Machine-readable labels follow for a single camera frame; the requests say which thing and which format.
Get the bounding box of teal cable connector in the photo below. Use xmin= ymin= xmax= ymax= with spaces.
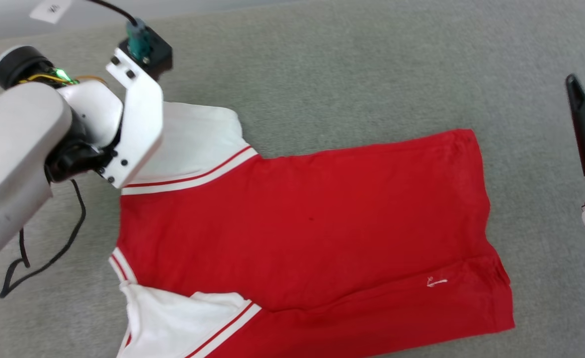
xmin=126 ymin=19 xmax=150 ymax=59

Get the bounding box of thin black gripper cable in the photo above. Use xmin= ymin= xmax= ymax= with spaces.
xmin=0 ymin=179 xmax=87 ymax=300

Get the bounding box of black camera cable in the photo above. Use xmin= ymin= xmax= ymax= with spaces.
xmin=86 ymin=0 xmax=139 ymax=26

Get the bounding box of red and white jersey shirt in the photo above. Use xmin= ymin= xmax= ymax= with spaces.
xmin=108 ymin=102 xmax=516 ymax=358

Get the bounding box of white paper label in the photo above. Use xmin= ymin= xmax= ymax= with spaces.
xmin=29 ymin=0 xmax=74 ymax=24

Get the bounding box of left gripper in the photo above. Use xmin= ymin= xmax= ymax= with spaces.
xmin=0 ymin=46 xmax=125 ymax=152

